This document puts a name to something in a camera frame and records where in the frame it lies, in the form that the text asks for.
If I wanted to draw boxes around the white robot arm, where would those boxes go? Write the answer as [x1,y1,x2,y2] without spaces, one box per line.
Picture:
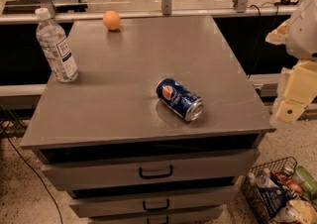
[265,0,317,123]

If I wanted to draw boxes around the blue pepsi can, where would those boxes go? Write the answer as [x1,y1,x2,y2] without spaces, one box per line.
[156,78,203,122]

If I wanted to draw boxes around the red snack packet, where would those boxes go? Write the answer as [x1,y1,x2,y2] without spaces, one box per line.
[270,171,303,195]

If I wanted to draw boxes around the green bottle in basket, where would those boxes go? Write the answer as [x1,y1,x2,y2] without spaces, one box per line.
[292,166,317,201]

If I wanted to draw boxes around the small clear bottle in basket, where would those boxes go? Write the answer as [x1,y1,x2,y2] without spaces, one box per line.
[247,168,277,188]

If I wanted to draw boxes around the blue snack bag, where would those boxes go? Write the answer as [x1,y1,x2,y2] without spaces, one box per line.
[259,187,287,218]

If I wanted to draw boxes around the grey drawer cabinet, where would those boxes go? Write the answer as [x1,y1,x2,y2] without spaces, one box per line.
[19,15,276,224]

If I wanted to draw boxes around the bottom grey drawer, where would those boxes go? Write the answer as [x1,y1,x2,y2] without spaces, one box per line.
[88,205,223,224]

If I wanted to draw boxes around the grey drawer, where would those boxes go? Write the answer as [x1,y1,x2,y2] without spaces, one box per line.
[43,149,260,191]
[70,185,239,218]
[88,205,223,224]

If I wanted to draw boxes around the orange fruit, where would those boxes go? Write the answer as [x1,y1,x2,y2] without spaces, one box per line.
[103,11,121,31]

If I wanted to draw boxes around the middle grey drawer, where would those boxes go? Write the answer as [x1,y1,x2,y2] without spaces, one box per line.
[70,185,239,218]

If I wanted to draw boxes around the top grey drawer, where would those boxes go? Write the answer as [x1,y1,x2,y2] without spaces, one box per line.
[43,149,260,191]

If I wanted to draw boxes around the clear plastic water bottle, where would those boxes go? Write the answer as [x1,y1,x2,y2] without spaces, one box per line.
[35,8,78,82]

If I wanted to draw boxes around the wire mesh basket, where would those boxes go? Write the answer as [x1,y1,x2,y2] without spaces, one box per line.
[241,157,317,224]

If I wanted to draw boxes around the black floor cable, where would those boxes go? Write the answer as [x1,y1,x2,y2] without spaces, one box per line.
[0,120,64,224]

